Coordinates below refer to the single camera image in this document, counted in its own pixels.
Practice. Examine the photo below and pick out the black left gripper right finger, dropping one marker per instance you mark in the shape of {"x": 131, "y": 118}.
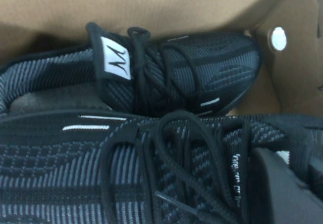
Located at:
{"x": 317, "y": 169}

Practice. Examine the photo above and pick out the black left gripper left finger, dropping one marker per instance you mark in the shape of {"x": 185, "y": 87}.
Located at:
{"x": 282, "y": 196}

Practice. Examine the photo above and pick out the black knit sneaker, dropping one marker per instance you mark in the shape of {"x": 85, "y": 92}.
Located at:
{"x": 88, "y": 173}
{"x": 181, "y": 72}

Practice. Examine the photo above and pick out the brown cardboard shoe box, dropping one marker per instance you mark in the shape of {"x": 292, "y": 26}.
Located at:
{"x": 156, "y": 4}

